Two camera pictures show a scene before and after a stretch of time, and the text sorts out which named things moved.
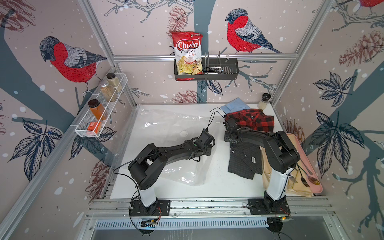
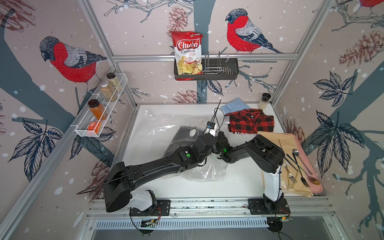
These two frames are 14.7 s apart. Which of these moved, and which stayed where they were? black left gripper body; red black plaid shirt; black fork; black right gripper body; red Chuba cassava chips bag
Moved: black right gripper body
Stayed: red black plaid shirt; red Chuba cassava chips bag; black fork; black left gripper body
